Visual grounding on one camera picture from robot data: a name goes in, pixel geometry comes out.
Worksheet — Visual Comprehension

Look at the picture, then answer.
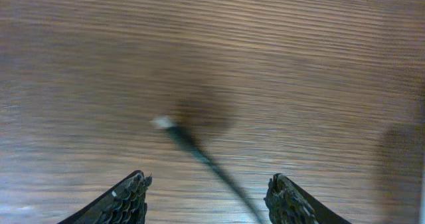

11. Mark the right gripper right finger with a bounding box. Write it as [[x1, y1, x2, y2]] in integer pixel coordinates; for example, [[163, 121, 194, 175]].
[[264, 173, 351, 224]]

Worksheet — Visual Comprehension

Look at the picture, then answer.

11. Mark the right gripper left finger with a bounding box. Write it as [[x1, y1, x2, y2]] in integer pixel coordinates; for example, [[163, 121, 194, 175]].
[[59, 170, 152, 224]]

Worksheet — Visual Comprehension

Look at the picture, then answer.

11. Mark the black USB charging cable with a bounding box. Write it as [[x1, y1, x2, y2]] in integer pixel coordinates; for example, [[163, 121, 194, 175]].
[[149, 116, 266, 224]]

